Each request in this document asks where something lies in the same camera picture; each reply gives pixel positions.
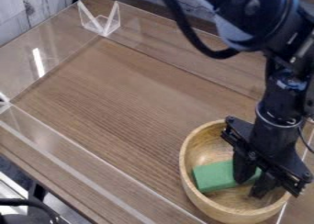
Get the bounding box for black stand with cable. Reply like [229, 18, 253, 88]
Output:
[0, 180, 70, 224]

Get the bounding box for wooden bowl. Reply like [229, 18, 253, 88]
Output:
[178, 120, 291, 224]

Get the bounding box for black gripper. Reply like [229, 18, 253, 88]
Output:
[220, 105, 314, 199]

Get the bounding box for green rectangular block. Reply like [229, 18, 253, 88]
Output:
[190, 159, 263, 195]

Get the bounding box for clear acrylic corner bracket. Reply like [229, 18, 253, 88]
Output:
[77, 1, 120, 37]

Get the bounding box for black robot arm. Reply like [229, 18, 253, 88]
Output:
[202, 0, 314, 198]

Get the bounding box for clear acrylic barrier wall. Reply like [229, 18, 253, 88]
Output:
[0, 0, 314, 224]

